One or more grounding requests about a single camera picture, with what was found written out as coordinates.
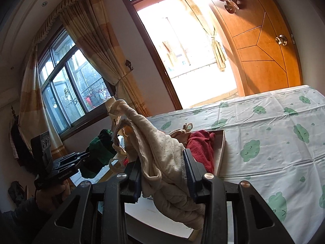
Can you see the hanging laundry outside window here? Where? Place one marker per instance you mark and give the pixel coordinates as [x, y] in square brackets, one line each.
[97, 97]

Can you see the brass door knob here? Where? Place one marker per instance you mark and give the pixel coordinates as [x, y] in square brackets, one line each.
[281, 40]

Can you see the loose yellow checked curtain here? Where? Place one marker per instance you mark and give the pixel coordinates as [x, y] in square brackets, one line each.
[33, 101]

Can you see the person's left hand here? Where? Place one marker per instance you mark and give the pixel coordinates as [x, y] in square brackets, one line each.
[50, 198]

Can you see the wooden door frame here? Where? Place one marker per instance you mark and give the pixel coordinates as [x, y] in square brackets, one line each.
[157, 61]

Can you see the metal wall hook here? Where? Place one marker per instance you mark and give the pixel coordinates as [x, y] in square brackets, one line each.
[129, 64]

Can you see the green black striped underwear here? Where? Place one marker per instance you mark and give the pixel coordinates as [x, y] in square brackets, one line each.
[99, 155]

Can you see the shallow cardboard tray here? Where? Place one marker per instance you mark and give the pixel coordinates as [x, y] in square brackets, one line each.
[221, 152]

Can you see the red fleece underwear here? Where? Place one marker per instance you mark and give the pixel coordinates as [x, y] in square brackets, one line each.
[200, 144]

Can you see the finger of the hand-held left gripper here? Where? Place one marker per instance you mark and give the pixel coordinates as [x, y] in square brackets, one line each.
[73, 164]
[73, 156]

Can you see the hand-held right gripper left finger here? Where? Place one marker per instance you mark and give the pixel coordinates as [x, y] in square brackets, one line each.
[134, 183]

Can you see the dark clothes on rack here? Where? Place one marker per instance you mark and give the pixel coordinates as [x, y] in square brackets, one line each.
[19, 142]

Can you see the orange wooden door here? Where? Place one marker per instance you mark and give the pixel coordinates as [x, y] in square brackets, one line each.
[264, 43]

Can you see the person's left forearm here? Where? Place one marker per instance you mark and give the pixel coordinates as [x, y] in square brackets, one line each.
[17, 223]

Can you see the recessed ceiling light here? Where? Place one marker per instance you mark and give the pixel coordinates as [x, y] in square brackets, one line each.
[44, 3]

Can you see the green cloud print tablecloth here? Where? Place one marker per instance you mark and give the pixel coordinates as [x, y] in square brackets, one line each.
[266, 144]

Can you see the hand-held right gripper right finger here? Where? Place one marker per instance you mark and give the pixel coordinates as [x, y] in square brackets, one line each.
[189, 172]

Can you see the tied yellow checked curtain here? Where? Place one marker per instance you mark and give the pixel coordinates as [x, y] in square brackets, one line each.
[101, 43]

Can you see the cream dotted underwear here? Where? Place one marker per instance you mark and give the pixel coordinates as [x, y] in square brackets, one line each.
[162, 157]

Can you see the tied balcony curtain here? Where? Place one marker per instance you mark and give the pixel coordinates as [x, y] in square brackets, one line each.
[218, 48]

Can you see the dark framed window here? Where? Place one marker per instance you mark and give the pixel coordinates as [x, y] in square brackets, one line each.
[71, 89]

